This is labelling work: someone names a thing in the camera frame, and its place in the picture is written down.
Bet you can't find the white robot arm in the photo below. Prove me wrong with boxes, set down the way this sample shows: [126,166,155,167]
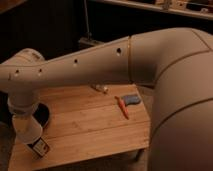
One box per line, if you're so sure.
[0,28,213,171]

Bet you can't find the black bowl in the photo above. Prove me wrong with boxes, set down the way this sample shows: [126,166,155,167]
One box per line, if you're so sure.
[33,103,50,128]

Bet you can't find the blue toy piece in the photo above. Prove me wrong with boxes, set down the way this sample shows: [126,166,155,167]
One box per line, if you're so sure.
[122,94,141,106]

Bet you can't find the background shelf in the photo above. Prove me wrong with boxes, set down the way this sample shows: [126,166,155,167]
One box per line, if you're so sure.
[89,0,213,21]

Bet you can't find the vertical metal pole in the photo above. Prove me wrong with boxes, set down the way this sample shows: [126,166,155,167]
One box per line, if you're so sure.
[83,0,92,40]

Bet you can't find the white ceramic cup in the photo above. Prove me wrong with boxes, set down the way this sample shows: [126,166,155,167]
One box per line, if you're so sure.
[12,115,43,144]

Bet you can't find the orange carrot toy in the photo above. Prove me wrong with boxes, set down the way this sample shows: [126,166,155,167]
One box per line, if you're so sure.
[115,96,129,120]

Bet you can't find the grey metal beam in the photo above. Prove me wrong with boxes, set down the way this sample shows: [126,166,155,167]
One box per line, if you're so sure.
[78,37,102,49]

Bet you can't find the wooden table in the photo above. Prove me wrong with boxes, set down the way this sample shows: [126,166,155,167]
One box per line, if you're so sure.
[8,85,150,171]

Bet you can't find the small white bottle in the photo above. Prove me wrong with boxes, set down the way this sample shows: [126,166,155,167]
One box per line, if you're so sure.
[92,84,108,94]

